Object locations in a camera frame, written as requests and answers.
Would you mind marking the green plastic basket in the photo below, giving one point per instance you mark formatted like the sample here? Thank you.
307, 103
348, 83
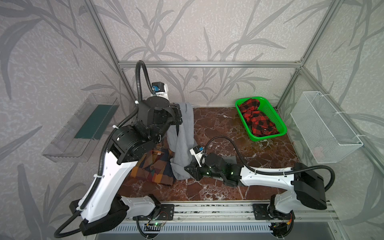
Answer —
269, 111

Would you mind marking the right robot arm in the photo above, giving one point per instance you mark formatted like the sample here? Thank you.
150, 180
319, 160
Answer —
303, 187

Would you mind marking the aluminium front rail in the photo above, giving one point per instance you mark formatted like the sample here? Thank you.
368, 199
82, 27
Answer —
238, 211

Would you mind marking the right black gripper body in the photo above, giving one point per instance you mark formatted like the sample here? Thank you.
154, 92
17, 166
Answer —
194, 169

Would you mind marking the folded multicolour plaid shirt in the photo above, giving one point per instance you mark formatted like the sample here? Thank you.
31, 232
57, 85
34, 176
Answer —
155, 167

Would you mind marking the white wire mesh basket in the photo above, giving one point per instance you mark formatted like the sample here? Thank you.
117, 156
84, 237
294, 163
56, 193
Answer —
327, 134

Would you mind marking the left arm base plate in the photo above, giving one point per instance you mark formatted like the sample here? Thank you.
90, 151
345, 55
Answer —
164, 212

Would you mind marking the red black plaid shirt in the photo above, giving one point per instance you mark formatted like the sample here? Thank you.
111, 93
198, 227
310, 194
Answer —
258, 122

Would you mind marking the grey long sleeve shirt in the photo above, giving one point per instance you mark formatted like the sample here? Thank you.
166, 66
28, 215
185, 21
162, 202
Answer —
181, 140

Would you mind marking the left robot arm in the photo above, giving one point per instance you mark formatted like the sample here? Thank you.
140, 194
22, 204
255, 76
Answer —
102, 208

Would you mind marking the aluminium cage frame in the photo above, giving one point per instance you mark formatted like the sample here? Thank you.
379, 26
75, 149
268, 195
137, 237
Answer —
299, 66

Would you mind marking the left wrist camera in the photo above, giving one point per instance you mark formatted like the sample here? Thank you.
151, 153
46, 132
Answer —
160, 89

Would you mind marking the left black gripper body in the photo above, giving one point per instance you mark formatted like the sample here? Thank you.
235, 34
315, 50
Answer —
175, 114

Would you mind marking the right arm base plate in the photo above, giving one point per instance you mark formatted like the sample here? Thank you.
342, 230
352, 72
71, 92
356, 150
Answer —
266, 212

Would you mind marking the clear acrylic wall shelf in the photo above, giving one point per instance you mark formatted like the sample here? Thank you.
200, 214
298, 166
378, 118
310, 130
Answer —
77, 140

